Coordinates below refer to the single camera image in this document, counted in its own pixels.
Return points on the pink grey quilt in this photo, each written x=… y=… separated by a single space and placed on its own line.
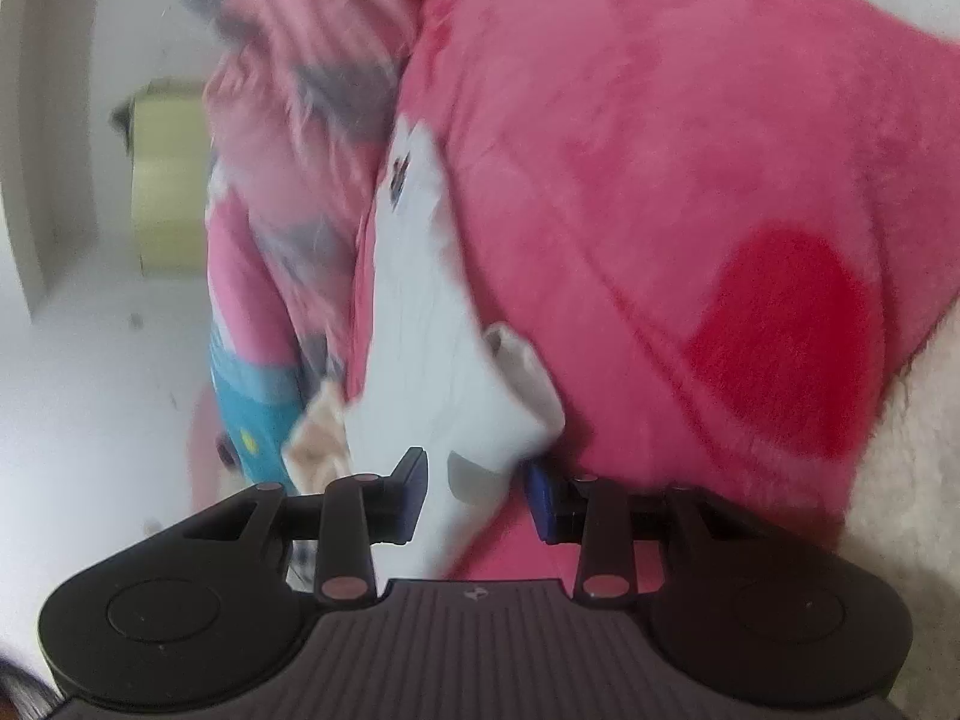
x=300 y=127

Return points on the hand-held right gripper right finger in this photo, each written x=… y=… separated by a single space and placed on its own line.
x=541 y=502

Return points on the pale yellow wardrobe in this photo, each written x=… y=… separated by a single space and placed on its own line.
x=165 y=187

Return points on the white fluffy cloth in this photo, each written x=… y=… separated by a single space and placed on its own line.
x=922 y=502

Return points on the white shirt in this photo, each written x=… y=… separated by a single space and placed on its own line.
x=420 y=330

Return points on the pink headboard frame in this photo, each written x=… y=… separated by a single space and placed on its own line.
x=202 y=480

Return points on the dark maroon plush toy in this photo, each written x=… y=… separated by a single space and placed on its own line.
x=223 y=451

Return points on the blue pink cartoon pillow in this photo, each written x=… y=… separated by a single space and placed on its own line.
x=247 y=397

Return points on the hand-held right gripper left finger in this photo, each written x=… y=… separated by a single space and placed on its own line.
x=414 y=499

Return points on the pink floral blanket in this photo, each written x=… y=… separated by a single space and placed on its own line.
x=637 y=165

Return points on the cream fleece garment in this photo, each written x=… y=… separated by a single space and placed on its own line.
x=319 y=435

